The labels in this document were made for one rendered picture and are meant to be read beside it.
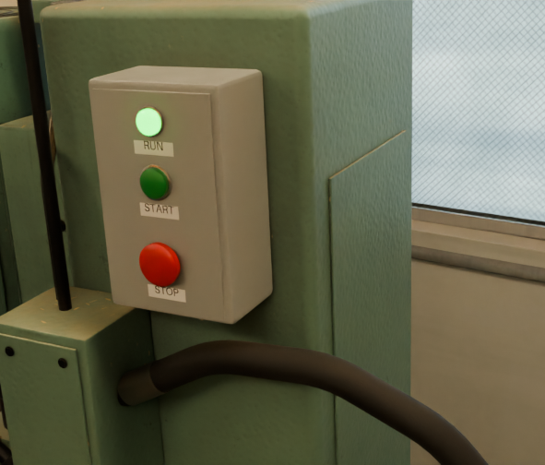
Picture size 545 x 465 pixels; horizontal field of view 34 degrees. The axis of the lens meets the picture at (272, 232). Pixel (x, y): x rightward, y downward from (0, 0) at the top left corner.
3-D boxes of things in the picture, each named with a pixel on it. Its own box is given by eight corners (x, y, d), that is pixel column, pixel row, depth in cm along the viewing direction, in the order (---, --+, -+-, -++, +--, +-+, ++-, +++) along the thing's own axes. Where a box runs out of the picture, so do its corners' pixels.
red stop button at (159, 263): (147, 280, 61) (143, 238, 60) (184, 285, 59) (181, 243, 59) (138, 285, 60) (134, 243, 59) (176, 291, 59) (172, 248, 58)
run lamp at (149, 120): (139, 136, 57) (136, 104, 57) (165, 137, 56) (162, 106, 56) (134, 137, 57) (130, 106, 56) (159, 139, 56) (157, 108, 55)
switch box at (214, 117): (158, 275, 68) (138, 65, 63) (275, 293, 64) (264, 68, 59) (109, 305, 63) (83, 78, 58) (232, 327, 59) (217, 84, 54)
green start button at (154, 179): (143, 198, 59) (139, 162, 58) (173, 201, 58) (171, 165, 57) (137, 200, 58) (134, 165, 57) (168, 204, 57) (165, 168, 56)
